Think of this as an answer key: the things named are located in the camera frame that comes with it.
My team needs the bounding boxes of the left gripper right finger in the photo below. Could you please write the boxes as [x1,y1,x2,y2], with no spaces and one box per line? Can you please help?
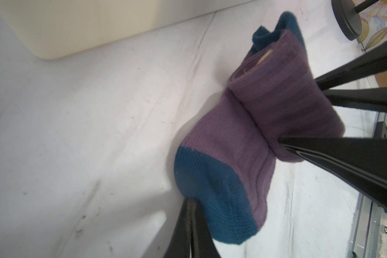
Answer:
[191,200,220,258]

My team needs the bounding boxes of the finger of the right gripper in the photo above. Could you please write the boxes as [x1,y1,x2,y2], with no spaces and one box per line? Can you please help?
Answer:
[279,137,387,211]
[314,33,387,114]

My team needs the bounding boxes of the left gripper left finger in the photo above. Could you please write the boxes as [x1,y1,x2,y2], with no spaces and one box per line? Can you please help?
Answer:
[163,199,192,258]

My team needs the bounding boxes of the purple yellow teal sock pair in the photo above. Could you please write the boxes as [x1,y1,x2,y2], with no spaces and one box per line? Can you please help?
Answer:
[174,12,345,245]

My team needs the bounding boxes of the black stand with round lamp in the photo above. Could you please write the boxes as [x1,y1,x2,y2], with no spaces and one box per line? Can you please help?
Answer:
[331,0,378,41]

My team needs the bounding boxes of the aluminium mounting rail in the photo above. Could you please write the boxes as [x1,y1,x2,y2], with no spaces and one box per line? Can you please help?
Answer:
[344,111,387,258]

